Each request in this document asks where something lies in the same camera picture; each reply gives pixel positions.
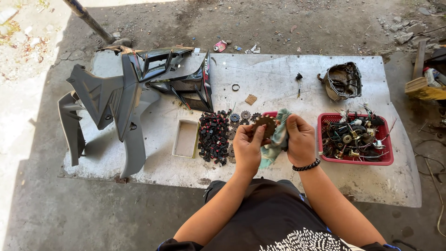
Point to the rusty metal sprocket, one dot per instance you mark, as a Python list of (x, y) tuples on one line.
[(269, 125)]

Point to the dark metal pole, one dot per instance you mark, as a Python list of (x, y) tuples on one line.
[(89, 19)]

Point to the person's left hand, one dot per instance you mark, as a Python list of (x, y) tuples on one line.
[(247, 150)]

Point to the teal patterned cloth rag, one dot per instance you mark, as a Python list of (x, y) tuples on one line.
[(278, 139)]

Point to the pile of black red relays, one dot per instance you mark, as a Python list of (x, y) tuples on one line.
[(213, 137)]

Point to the heap of grey stones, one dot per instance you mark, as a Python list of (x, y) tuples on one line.
[(404, 31)]

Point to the grey motorcycle fairing panel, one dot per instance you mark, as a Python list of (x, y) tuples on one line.
[(115, 101)]

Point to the small brown cardboard piece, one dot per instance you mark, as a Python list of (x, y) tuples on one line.
[(251, 99)]

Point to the person's black printed shirt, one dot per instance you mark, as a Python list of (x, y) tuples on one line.
[(275, 216)]

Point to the small red plastic basket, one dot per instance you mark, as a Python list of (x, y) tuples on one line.
[(269, 113)]

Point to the white metal sheet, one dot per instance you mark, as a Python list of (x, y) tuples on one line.
[(278, 75)]

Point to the wooden plank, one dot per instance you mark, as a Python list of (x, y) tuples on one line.
[(420, 59)]

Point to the white plastic bottle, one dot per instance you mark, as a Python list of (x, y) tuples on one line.
[(431, 76)]

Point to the black carbon-look fairing panel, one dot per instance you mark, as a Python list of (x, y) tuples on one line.
[(181, 83)]

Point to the yellow wooden crate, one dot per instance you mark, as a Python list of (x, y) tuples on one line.
[(423, 90)]

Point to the dirty metal engine cover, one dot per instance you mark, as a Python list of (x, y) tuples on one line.
[(343, 81)]

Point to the white paper scrap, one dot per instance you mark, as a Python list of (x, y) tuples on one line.
[(252, 50)]

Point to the person's right hand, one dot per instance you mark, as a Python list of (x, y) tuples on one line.
[(302, 139)]

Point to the white cardboard box lid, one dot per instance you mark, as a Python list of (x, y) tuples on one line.
[(185, 138)]

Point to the group of dark sprockets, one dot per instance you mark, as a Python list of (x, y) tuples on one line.
[(237, 118)]

